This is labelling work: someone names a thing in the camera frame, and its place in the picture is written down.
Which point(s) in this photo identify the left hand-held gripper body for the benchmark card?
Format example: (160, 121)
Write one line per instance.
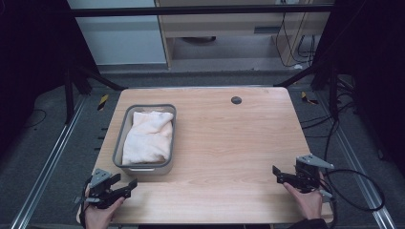
(101, 191)

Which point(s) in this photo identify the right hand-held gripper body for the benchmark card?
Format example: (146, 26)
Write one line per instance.
(307, 173)

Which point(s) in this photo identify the grey storage basket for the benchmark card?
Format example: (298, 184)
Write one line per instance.
(144, 167)

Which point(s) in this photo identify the white towel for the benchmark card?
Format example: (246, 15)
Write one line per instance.
(148, 138)

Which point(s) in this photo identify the person's left hand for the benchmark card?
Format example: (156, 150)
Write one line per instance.
(100, 216)

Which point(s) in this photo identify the person's right hand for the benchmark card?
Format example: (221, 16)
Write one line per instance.
(307, 203)

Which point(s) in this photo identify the yellow black tape strip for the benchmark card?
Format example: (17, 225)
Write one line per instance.
(308, 98)
(102, 102)

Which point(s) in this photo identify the grey table grommet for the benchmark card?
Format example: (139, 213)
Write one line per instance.
(236, 100)

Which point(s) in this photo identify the black metal stand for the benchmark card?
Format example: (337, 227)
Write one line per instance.
(69, 95)
(333, 92)

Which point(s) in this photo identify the black curtain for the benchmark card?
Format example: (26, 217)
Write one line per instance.
(28, 63)
(375, 63)

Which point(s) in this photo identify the white cabinet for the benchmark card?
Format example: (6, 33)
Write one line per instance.
(121, 38)

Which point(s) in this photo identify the light wooden desk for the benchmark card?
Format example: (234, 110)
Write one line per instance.
(223, 28)

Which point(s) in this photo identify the black horizontal bar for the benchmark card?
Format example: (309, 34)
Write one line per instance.
(191, 11)

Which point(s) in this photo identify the aluminium floor rail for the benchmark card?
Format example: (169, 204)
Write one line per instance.
(359, 178)
(47, 165)

